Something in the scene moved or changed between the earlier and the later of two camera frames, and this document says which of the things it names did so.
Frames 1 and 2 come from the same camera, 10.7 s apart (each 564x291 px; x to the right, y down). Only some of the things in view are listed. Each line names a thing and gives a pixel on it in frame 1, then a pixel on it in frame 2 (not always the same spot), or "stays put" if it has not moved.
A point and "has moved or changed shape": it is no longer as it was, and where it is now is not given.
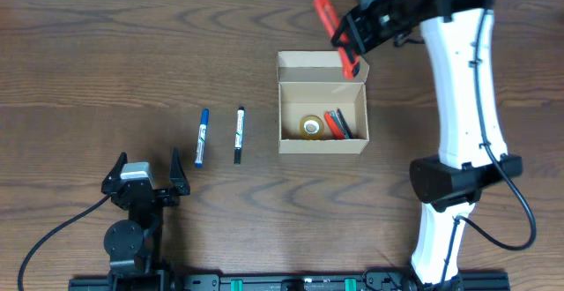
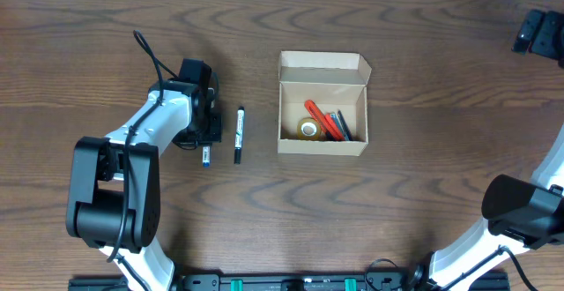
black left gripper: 180,183 -> 184,140
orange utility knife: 332,23 -> 321,119
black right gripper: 352,36 -> 550,41
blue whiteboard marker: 199,155 has moved or changed shape
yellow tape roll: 311,127 stays put
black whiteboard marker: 239,134 stays put
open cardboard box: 314,83 stays put
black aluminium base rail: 316,280 stays put
